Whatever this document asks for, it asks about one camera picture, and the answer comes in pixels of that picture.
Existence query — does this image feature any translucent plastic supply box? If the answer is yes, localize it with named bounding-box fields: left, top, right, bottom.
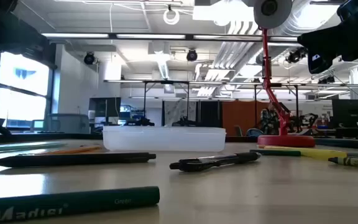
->
left=102, top=125, right=227, bottom=152

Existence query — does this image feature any yellow highlighter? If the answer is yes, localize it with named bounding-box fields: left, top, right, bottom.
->
left=263, top=145, right=348, bottom=161

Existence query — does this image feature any teal pencil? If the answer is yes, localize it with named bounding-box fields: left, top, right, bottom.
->
left=0, top=142, right=68, bottom=156

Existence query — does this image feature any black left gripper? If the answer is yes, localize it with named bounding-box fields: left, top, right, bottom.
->
left=0, top=0, right=48, bottom=54

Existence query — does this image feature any yellow-green crayon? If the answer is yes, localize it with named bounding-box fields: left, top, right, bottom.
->
left=328, top=156, right=358, bottom=170

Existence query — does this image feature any black pen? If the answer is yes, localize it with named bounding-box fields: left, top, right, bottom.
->
left=0, top=152, right=157, bottom=168

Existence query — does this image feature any orange partition panel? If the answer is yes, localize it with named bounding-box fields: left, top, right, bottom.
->
left=221, top=100, right=272, bottom=137

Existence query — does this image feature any long ceiling light bar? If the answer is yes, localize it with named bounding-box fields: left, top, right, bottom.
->
left=40, top=32, right=358, bottom=43

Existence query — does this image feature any green Madisi pencil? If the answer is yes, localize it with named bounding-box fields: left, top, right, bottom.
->
left=0, top=185, right=161, bottom=224

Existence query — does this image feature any person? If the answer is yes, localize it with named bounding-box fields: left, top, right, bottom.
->
left=259, top=104, right=281, bottom=135

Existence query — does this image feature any red desk lamp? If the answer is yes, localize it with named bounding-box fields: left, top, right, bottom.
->
left=253, top=0, right=316, bottom=148

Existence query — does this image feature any dark green marker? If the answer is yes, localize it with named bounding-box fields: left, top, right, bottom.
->
left=249, top=149, right=302, bottom=157

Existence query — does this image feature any white coiled cable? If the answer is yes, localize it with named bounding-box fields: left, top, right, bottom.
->
left=163, top=8, right=181, bottom=26

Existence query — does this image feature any black workstation frame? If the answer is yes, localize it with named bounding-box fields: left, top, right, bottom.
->
left=103, top=79, right=193, bottom=127
left=242, top=82, right=301, bottom=136

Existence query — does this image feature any orange pencil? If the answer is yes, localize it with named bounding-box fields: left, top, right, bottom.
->
left=37, top=145, right=103, bottom=156

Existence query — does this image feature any black computer monitor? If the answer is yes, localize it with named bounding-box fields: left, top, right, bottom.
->
left=331, top=98, right=358, bottom=129

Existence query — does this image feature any silver ventilation duct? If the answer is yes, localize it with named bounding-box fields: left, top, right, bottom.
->
left=194, top=0, right=341, bottom=97

